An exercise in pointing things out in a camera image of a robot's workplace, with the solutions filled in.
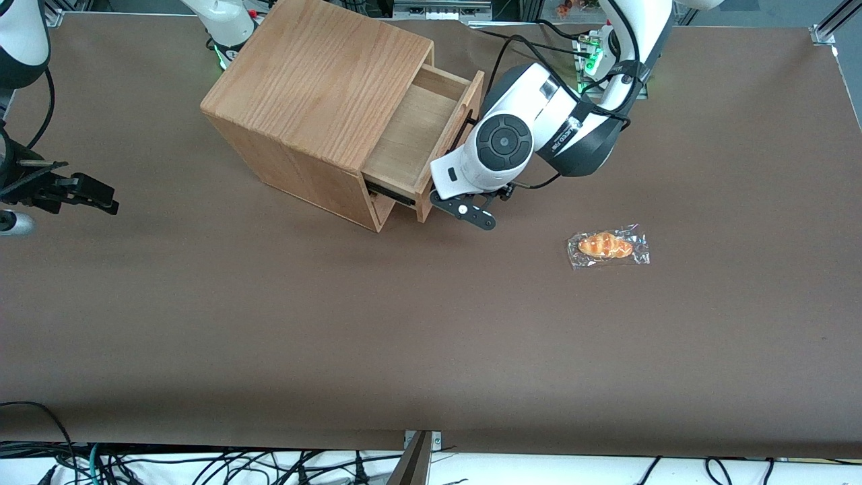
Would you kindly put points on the grey power strip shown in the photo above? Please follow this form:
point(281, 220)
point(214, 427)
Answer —
point(438, 10)

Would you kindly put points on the bread roll in clear wrapper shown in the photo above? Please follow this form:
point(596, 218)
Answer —
point(605, 246)

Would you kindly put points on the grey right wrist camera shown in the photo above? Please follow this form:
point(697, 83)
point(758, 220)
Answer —
point(15, 223)

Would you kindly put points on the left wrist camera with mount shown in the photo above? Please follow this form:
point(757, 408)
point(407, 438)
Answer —
point(479, 219)

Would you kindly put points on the wooden drawer cabinet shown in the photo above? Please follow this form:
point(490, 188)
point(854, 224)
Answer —
point(316, 81)

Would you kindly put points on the wooden drawer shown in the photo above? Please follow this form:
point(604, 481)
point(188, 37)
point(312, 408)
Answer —
point(411, 128)

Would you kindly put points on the small metal edge bracket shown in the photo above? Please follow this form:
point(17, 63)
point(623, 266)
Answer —
point(436, 441)

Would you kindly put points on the table cover sheet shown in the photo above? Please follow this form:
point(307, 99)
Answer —
point(471, 337)

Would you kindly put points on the orange toy food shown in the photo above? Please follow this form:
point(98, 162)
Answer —
point(564, 8)

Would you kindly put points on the brown slanted bar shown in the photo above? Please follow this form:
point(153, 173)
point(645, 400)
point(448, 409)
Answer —
point(411, 468)

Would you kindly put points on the aluminium frame profile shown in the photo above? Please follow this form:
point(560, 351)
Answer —
point(54, 17)
point(825, 34)

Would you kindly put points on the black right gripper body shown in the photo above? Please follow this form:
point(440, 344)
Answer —
point(21, 183)

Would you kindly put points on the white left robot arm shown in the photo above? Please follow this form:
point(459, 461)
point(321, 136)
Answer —
point(502, 145)

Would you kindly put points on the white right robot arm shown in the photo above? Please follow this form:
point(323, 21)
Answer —
point(20, 34)

